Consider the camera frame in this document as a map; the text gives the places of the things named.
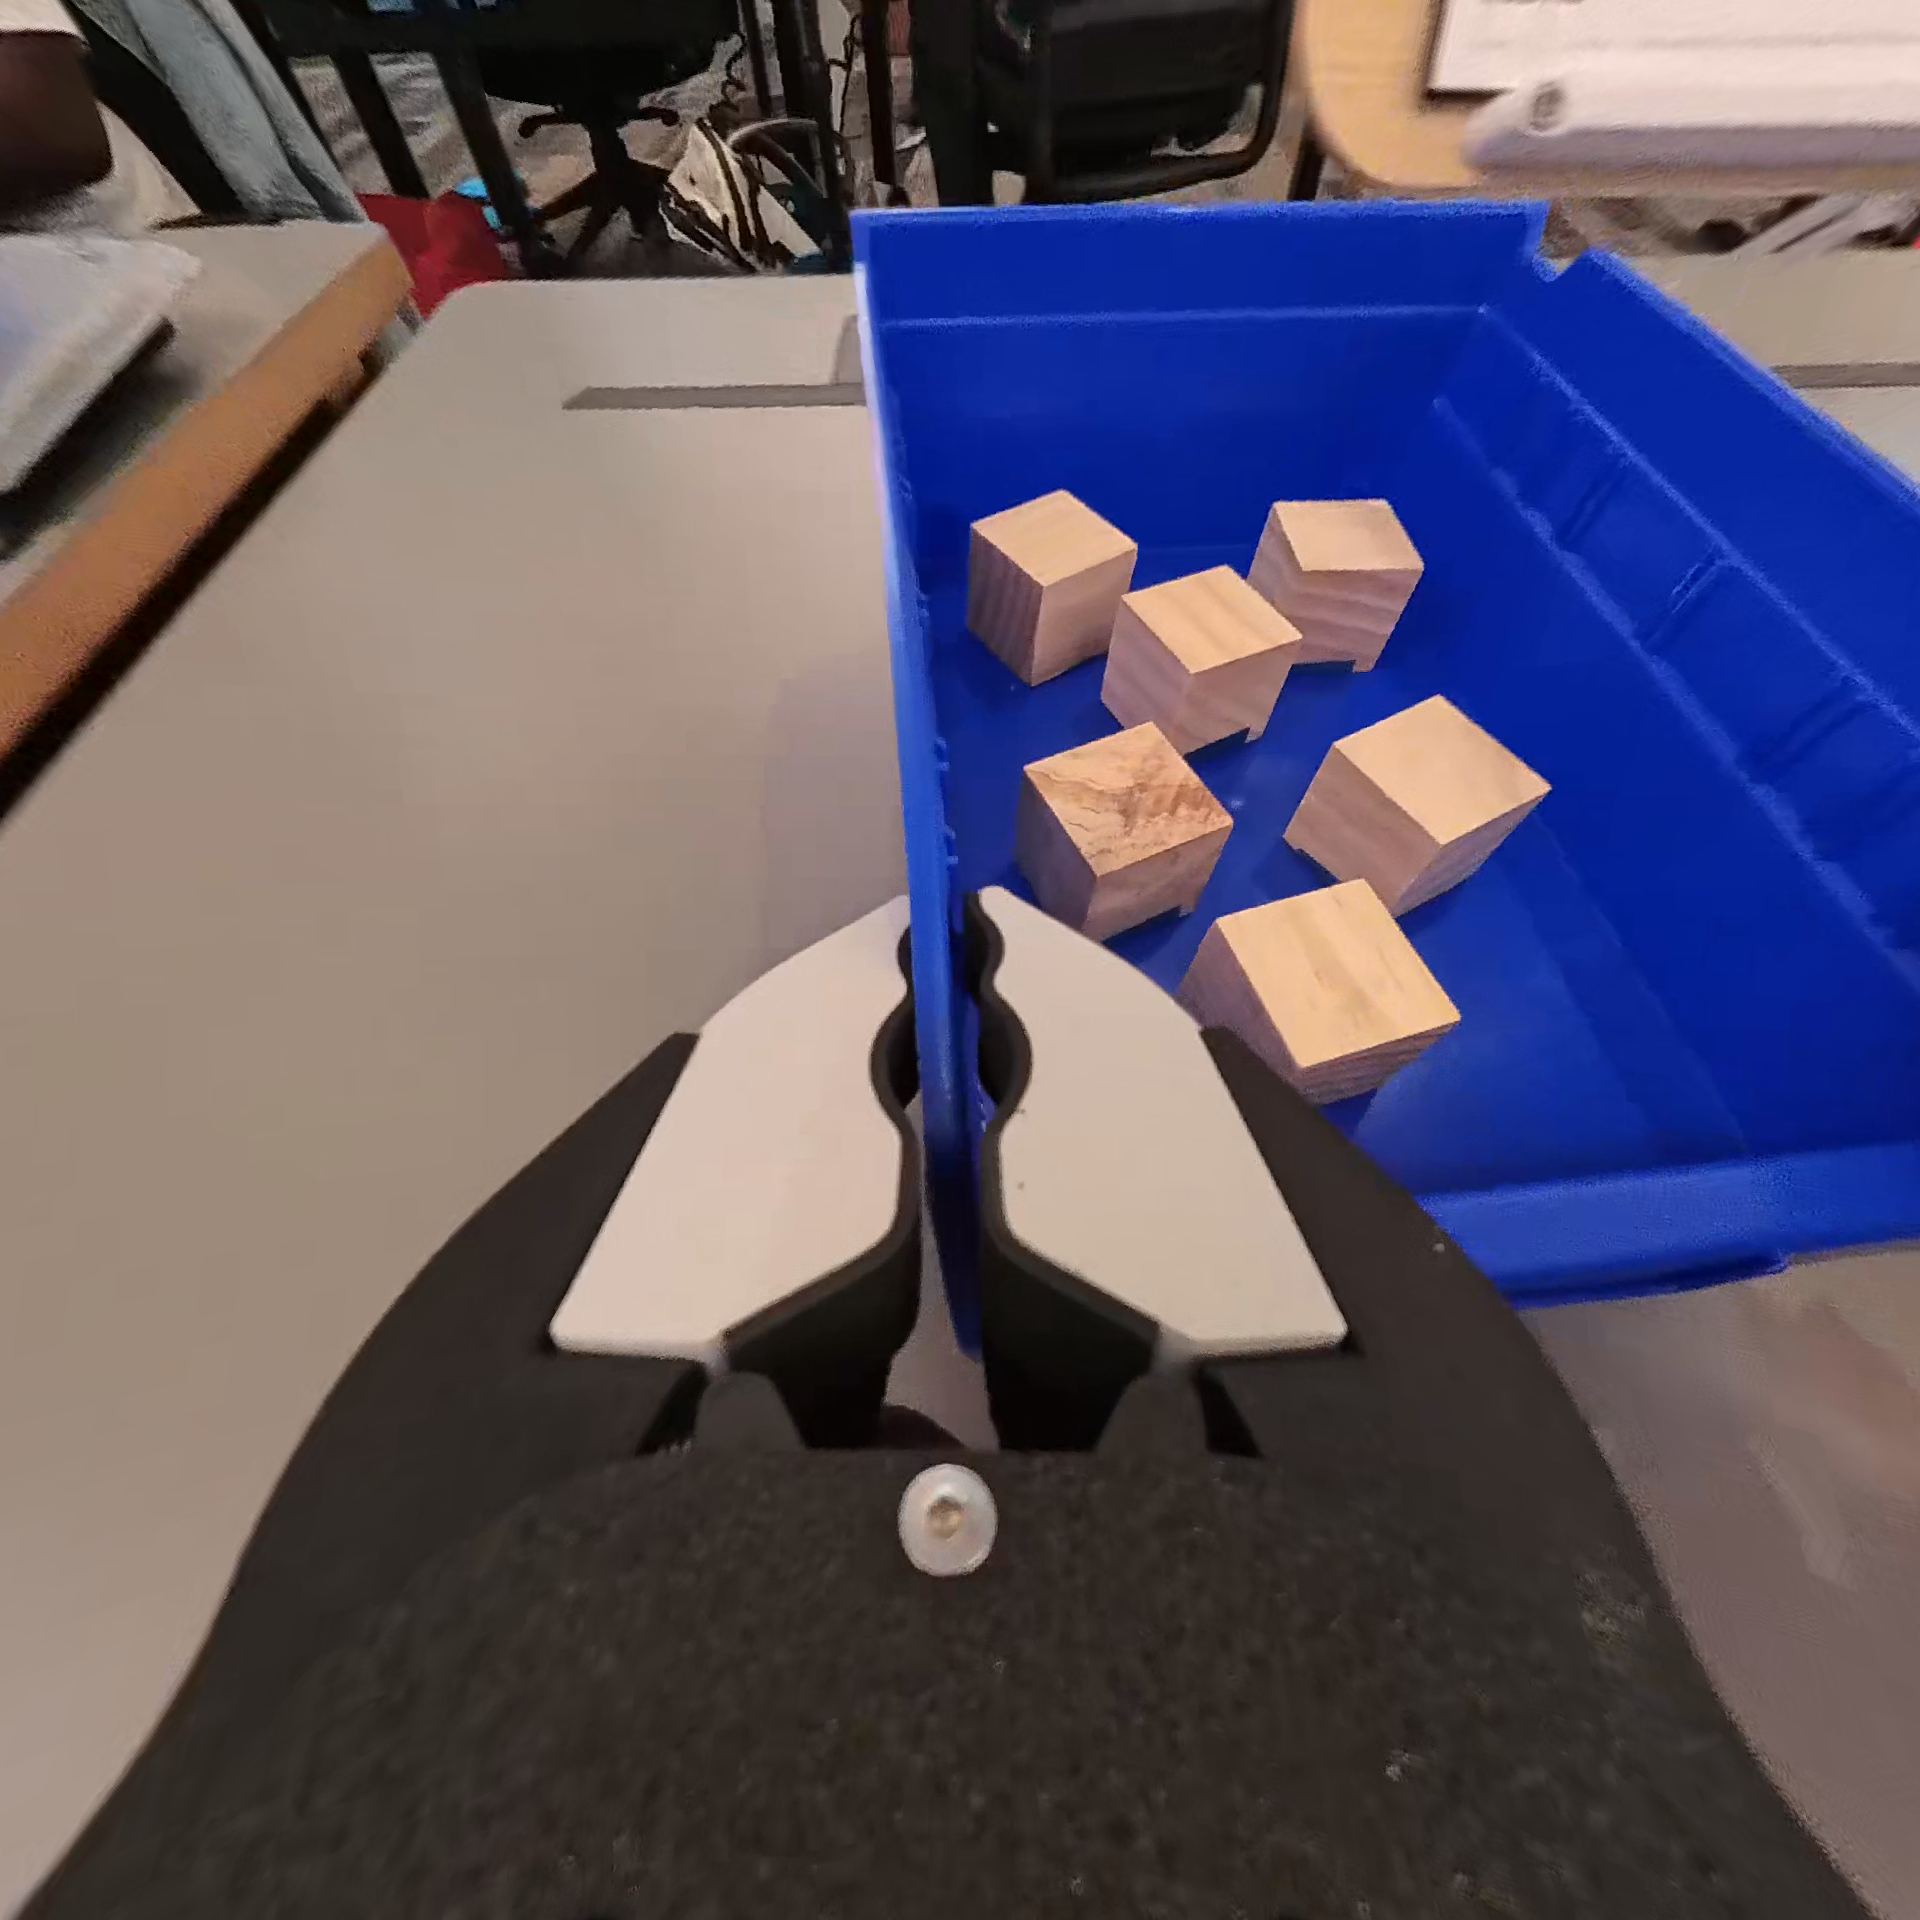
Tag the cluster of wooden cubes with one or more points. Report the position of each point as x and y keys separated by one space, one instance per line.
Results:
x=1200 y=645

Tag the patterned white bag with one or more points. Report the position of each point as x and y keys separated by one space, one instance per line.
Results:
x=733 y=196

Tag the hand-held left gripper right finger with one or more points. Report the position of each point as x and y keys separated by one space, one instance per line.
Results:
x=1154 y=1185

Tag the white padded cloth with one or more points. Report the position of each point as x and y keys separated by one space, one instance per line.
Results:
x=76 y=345

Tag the black office chair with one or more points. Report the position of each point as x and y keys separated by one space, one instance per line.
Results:
x=598 y=60
x=1109 y=77

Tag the red bag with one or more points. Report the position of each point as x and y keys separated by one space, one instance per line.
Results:
x=434 y=247

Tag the blue plastic bin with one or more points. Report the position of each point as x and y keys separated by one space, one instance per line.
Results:
x=1650 y=975

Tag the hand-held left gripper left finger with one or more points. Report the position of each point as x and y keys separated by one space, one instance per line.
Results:
x=750 y=1185

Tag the wooden board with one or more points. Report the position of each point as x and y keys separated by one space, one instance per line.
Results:
x=1364 y=107

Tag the grey desk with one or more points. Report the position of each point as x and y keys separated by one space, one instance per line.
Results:
x=451 y=827

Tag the wooden table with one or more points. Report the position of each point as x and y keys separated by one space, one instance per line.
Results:
x=224 y=435

